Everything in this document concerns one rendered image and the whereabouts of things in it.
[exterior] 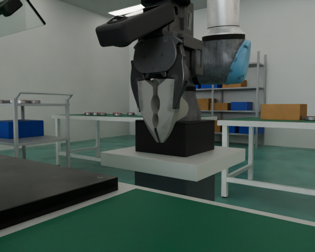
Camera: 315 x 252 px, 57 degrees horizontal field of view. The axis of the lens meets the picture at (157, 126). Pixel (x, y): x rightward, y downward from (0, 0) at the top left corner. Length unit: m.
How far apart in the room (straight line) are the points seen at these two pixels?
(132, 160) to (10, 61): 5.99
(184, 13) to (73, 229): 0.33
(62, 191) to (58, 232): 0.08
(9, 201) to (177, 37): 0.29
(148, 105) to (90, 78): 7.44
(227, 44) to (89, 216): 0.57
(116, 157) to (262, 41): 6.47
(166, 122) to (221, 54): 0.43
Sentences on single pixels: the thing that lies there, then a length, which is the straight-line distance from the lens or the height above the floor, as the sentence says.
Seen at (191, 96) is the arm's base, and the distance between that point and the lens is 0.84.
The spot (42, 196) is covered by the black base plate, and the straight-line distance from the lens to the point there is 0.40.
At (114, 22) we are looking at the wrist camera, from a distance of 0.36.
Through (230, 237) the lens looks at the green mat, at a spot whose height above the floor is 0.75.
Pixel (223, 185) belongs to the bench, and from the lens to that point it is 2.92.
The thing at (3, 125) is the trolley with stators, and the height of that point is 0.68.
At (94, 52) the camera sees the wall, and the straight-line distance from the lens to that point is 8.03.
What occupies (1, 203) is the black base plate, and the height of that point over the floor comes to 0.77.
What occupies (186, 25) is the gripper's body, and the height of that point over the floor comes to 1.00.
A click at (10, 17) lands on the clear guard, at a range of 0.55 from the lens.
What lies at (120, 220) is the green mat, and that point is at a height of 0.75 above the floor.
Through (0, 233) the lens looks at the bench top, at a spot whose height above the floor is 0.75.
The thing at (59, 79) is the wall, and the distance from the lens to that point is 7.24.
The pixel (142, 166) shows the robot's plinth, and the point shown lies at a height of 0.72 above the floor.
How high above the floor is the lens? 0.88
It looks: 4 degrees down
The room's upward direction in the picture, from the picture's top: straight up
